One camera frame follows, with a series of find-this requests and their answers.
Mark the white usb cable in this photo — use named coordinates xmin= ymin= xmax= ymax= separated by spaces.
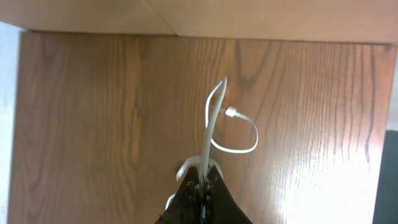
xmin=164 ymin=77 xmax=259 ymax=210

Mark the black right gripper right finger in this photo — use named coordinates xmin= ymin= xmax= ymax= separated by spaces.
xmin=205 ymin=166 xmax=252 ymax=224

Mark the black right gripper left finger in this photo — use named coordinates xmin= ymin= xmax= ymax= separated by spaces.
xmin=155 ymin=167 xmax=201 ymax=224

